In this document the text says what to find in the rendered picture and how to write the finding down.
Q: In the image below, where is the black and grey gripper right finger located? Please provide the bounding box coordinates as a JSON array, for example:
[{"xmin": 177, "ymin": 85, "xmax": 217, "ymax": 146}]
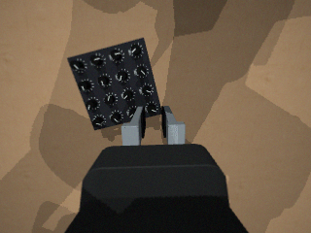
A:
[{"xmin": 161, "ymin": 106, "xmax": 186, "ymax": 145}]

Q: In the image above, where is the black knob box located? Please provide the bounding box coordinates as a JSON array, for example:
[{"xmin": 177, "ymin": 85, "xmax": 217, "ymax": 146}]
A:
[{"xmin": 67, "ymin": 38, "xmax": 161, "ymax": 130}]

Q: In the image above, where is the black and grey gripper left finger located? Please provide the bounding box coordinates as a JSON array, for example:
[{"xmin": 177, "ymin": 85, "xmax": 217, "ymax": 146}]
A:
[{"xmin": 121, "ymin": 107, "xmax": 146, "ymax": 146}]

